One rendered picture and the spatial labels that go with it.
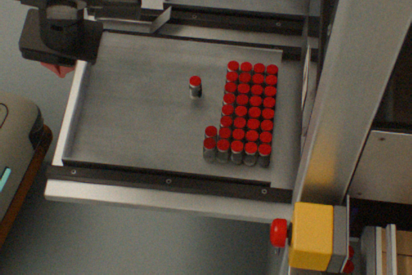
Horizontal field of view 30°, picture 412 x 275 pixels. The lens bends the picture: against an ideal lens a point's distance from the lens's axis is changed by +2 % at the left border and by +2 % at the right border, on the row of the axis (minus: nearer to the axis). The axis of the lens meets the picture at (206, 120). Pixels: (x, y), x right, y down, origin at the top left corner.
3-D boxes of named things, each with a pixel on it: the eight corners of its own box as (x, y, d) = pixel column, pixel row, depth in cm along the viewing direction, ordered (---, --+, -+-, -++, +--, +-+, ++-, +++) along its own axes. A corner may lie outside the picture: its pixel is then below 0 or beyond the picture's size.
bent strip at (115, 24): (173, 26, 139) (172, 5, 134) (170, 38, 138) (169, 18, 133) (98, 18, 140) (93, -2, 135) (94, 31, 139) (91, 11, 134)
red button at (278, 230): (296, 227, 109) (299, 216, 105) (294, 253, 107) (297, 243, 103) (270, 223, 109) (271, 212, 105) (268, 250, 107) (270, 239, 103)
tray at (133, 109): (280, 61, 135) (282, 49, 132) (269, 191, 122) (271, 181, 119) (95, 42, 137) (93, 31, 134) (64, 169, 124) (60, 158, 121)
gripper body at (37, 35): (94, 68, 102) (96, 36, 96) (18, 53, 101) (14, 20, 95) (103, 30, 105) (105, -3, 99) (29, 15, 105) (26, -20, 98)
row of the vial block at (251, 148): (264, 78, 133) (266, 63, 129) (255, 167, 124) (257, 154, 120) (252, 76, 133) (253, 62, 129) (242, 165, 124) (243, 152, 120)
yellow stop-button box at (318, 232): (339, 226, 110) (347, 205, 104) (338, 274, 107) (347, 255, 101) (287, 220, 111) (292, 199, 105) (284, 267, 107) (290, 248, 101)
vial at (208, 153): (216, 151, 126) (217, 137, 122) (215, 162, 124) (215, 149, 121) (203, 149, 126) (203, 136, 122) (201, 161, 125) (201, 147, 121)
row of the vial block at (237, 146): (252, 76, 133) (253, 61, 129) (242, 165, 124) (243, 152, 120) (239, 75, 133) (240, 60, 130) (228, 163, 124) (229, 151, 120)
